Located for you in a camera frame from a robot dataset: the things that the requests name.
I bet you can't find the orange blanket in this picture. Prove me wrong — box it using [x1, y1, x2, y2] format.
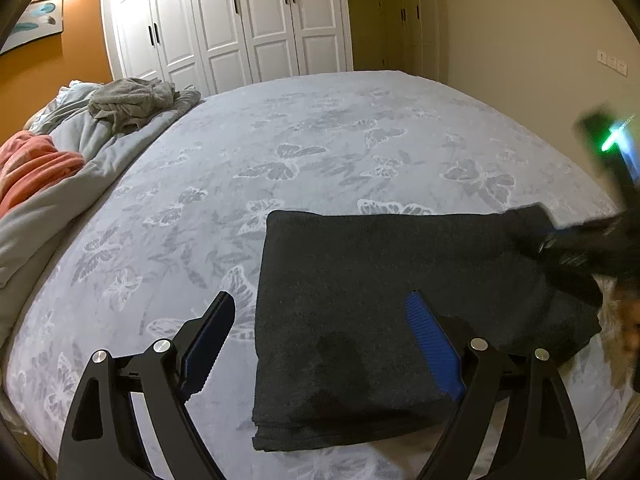
[0, 131, 86, 218]

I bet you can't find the bed with butterfly sheet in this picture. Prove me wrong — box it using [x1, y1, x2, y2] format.
[0, 70, 632, 480]

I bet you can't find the white panelled wardrobe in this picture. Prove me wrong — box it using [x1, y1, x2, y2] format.
[100, 0, 353, 96]

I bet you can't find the framed wall picture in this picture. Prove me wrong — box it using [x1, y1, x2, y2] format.
[0, 0, 65, 56]

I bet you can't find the cream wardrobe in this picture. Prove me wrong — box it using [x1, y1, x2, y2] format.
[375, 0, 441, 83]

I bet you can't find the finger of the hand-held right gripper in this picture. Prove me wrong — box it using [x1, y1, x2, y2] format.
[536, 241, 605, 307]
[542, 217, 626, 247]

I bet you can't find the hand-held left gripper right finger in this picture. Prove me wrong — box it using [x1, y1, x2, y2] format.
[405, 290, 587, 480]

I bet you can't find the light grey duvet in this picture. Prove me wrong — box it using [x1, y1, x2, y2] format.
[0, 80, 203, 351]

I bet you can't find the crumpled grey garment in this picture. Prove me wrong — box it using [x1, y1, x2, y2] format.
[88, 78, 181, 133]

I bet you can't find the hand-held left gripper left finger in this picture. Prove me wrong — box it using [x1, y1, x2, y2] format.
[57, 290, 237, 480]

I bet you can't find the dark grey towel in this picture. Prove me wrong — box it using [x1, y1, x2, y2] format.
[251, 203, 603, 453]

